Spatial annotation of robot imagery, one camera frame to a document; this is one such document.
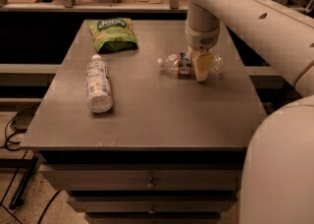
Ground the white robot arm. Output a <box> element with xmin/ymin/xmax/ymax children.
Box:
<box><xmin>186</xmin><ymin>0</ymin><xmax>314</xmax><ymax>224</ymax></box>

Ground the top drawer metal knob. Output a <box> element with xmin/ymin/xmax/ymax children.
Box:
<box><xmin>146</xmin><ymin>177</ymin><xmax>156</xmax><ymax>189</ymax></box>

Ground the black stand leg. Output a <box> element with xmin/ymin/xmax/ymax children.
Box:
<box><xmin>9</xmin><ymin>156</ymin><xmax>38</xmax><ymax>210</ymax></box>

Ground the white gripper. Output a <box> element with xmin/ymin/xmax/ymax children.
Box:
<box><xmin>185</xmin><ymin>24</ymin><xmax>220</xmax><ymax>82</ymax></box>

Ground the grey drawer cabinet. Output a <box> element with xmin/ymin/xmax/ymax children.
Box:
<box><xmin>22</xmin><ymin>21</ymin><xmax>265</xmax><ymax>224</ymax></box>

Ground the white labelled plastic bottle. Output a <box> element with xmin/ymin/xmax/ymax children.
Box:
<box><xmin>86</xmin><ymin>55</ymin><xmax>113</xmax><ymax>113</ymax></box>

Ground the green snack bag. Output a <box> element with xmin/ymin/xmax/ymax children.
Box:
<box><xmin>88</xmin><ymin>18</ymin><xmax>137</xmax><ymax>54</ymax></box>

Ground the clear plastic water bottle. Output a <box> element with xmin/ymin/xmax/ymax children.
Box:
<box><xmin>157</xmin><ymin>53</ymin><xmax>224</xmax><ymax>78</ymax></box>

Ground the black cables left floor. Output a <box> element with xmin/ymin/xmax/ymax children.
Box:
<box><xmin>0</xmin><ymin>103</ymin><xmax>62</xmax><ymax>224</ymax></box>

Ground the drawer metal knob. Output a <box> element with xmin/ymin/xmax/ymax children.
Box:
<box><xmin>147</xmin><ymin>204</ymin><xmax>156</xmax><ymax>214</ymax></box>
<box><xmin>146</xmin><ymin>177</ymin><xmax>156</xmax><ymax>189</ymax></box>

